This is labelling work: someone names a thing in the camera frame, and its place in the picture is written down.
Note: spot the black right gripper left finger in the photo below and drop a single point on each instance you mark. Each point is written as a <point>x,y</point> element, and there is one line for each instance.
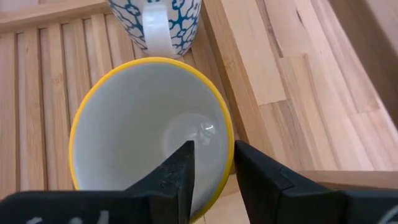
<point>168,193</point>

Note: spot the white mug blue pattern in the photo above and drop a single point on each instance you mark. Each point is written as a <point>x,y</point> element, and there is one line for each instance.
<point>186,25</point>

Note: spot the floral patterned mug yellow rim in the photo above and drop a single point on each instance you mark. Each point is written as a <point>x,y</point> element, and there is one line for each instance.
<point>130,124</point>

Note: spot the wooden slatted tray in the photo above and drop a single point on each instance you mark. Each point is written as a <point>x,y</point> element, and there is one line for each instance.
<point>37,93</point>

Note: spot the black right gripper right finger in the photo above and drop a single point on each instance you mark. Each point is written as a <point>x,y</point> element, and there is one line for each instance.
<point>264,193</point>

